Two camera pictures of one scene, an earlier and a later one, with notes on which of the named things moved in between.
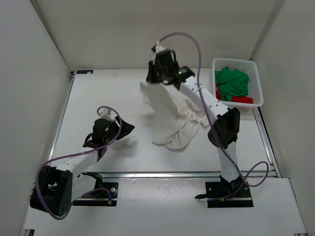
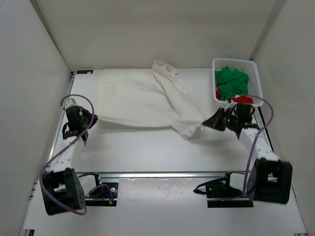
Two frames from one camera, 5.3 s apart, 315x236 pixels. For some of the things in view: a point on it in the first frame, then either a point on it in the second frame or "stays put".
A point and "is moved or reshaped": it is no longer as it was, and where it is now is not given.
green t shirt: x=231 y=83 stays put
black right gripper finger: x=150 y=77 to x=217 y=120
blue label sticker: x=83 y=72 stays put
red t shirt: x=241 y=99 stays put
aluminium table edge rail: x=184 y=175 stays put
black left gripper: x=126 y=129 to x=90 y=115
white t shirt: x=176 y=120 is moved or reshaped
